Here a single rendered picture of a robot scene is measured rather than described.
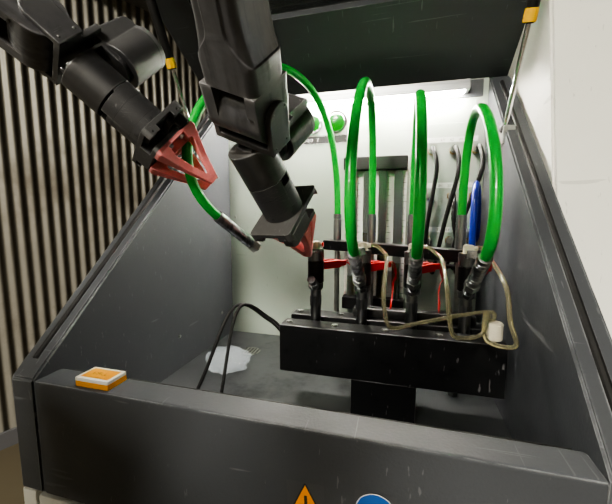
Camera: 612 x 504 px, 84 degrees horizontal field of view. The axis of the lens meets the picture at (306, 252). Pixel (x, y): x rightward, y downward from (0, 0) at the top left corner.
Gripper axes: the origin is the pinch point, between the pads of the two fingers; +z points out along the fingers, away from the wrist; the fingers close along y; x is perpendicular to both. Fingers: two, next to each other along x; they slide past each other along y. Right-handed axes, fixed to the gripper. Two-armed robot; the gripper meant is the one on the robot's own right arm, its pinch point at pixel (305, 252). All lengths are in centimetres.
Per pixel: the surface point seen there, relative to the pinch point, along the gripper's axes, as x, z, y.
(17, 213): 180, 13, 27
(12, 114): 178, -21, 60
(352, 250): -10.3, -4.8, -3.5
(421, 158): -18.6, -12.5, 4.1
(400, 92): -6.1, -2.0, 45.4
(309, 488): -11.0, 3.2, -28.8
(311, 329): -0.8, 9.2, -8.5
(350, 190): -11.4, -12.4, -0.7
